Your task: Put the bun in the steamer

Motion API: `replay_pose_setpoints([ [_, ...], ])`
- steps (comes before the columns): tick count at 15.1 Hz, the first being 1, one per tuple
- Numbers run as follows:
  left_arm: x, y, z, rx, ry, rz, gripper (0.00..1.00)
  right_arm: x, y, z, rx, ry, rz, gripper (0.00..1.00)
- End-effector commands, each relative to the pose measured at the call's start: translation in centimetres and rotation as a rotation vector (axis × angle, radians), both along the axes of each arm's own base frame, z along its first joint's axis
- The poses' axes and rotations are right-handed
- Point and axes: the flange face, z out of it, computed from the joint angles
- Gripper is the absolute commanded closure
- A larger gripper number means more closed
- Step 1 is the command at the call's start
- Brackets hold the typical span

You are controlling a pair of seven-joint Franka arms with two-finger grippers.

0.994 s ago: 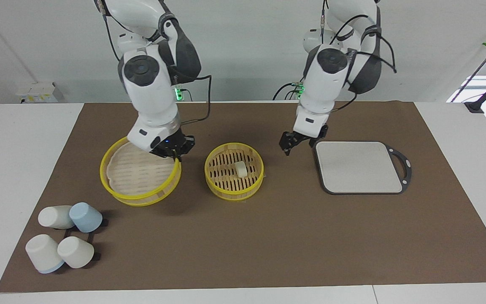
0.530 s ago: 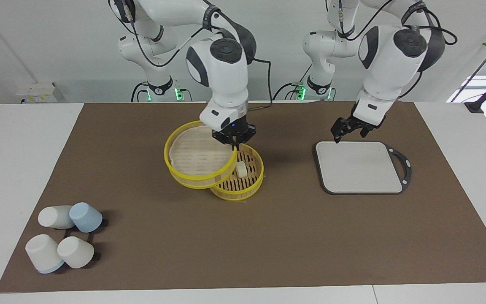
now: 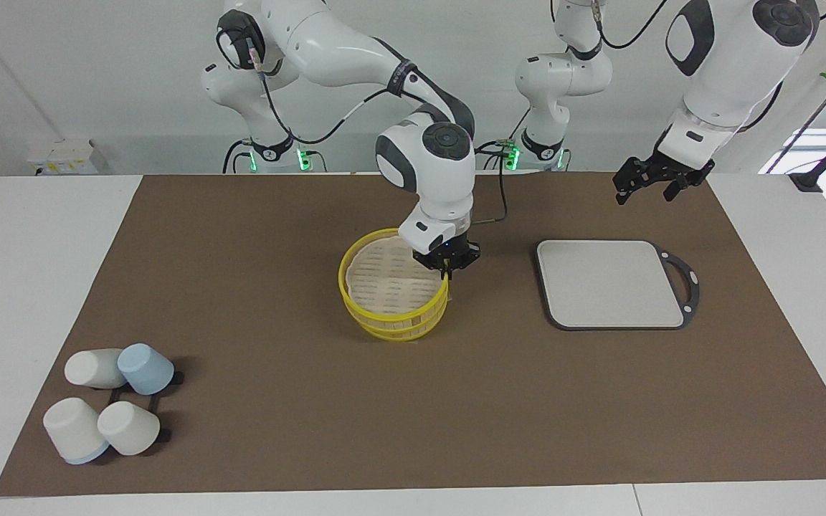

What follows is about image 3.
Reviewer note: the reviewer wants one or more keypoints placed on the white plastic cup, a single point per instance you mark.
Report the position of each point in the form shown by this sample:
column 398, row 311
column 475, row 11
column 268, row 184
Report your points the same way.
column 90, row 368
column 130, row 430
column 72, row 430

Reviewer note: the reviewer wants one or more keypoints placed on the light blue plastic cup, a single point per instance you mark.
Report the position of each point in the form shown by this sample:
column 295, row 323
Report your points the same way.
column 148, row 369

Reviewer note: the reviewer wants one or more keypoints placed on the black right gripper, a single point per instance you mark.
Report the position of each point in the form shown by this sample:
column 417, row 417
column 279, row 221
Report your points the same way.
column 449, row 254

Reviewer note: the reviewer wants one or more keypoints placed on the white mesh steamer liner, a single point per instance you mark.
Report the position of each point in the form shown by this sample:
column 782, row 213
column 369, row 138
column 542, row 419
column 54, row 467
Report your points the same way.
column 384, row 276

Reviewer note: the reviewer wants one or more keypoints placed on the white cutting board grey rim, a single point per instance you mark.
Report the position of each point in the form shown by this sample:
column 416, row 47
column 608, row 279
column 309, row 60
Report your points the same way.
column 614, row 283

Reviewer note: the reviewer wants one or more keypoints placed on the brown table mat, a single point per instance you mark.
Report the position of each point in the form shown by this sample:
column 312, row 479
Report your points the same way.
column 277, row 430

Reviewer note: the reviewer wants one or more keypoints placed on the yellow round steamer basket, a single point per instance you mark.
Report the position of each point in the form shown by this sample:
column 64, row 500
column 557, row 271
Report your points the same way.
column 384, row 326

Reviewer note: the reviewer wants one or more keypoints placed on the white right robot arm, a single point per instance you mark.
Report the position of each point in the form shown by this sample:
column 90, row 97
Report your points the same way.
column 334, row 50

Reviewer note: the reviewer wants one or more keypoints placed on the white box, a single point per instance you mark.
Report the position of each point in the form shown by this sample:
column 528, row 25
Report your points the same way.
column 69, row 158

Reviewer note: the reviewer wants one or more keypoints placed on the black cup rack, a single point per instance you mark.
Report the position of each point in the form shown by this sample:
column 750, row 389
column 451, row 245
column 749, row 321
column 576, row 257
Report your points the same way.
column 175, row 378

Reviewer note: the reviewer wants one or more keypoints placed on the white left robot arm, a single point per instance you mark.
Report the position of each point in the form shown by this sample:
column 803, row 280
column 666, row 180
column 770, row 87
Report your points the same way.
column 728, row 72

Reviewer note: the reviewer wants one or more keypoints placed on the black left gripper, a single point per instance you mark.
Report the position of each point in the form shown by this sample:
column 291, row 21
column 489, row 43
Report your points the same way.
column 685, row 168

